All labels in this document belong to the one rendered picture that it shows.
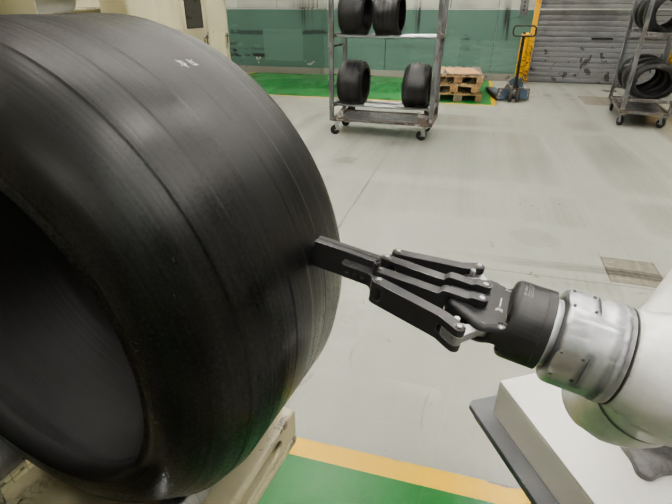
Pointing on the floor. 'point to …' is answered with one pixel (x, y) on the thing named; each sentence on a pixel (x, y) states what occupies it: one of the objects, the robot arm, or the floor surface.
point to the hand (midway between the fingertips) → (345, 260)
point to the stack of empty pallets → (461, 84)
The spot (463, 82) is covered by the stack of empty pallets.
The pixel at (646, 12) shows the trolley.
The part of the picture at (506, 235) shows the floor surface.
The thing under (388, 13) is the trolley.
